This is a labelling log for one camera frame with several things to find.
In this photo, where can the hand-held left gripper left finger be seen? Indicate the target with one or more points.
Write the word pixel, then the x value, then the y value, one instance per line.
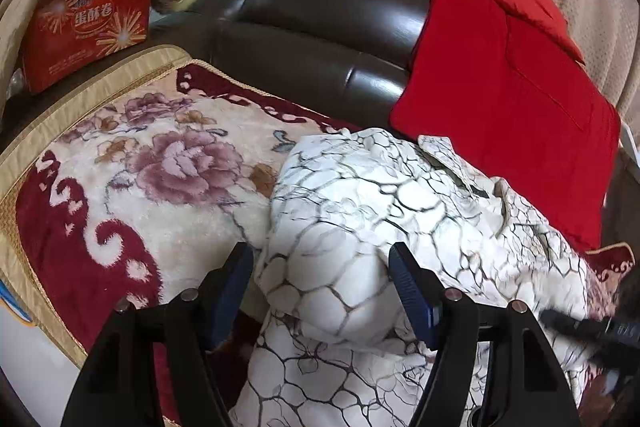
pixel 231 292

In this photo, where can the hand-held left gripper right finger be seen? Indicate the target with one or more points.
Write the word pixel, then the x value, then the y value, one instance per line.
pixel 411 294

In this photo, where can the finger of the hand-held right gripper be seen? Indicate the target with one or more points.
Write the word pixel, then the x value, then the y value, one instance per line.
pixel 570 327

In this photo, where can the white crackle-patterned garment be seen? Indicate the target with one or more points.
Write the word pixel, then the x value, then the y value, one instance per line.
pixel 350 217

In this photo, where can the floral plush blanket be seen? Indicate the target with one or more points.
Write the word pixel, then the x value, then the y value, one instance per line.
pixel 150 187

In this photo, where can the red padded quilt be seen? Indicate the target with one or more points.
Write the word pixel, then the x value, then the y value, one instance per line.
pixel 500 97

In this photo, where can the white blue-striped box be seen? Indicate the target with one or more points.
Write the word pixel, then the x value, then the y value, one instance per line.
pixel 12 302

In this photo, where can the brown leather sofa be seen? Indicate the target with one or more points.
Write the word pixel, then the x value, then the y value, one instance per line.
pixel 310 22

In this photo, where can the red cardboard box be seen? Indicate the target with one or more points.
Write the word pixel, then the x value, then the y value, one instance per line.
pixel 85 37

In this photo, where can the white metal frame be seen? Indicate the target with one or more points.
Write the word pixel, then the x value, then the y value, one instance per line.
pixel 631 144

